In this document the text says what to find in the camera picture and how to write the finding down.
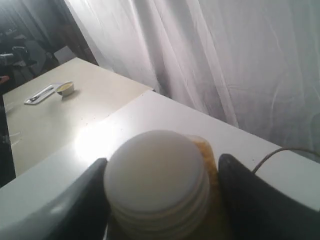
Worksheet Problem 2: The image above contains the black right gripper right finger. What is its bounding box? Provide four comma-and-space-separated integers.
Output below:
218, 153, 320, 240

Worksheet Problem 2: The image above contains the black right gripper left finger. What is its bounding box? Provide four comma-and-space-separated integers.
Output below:
0, 158, 110, 240

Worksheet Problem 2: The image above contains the yellow grain plastic bottle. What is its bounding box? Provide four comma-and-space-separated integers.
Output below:
104, 130, 233, 240

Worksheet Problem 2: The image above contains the neighbouring white table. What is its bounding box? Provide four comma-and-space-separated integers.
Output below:
3, 58, 150, 175

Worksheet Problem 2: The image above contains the small yellow bowl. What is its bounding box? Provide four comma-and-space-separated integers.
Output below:
55, 81, 75, 97

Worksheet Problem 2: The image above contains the white tray with utensil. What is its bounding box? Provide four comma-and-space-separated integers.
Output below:
23, 83, 62, 105

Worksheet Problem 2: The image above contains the white curtain backdrop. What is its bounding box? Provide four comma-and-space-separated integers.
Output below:
66, 0, 320, 151

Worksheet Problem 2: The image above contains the grey cable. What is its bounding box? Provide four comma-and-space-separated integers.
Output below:
251, 147, 320, 175

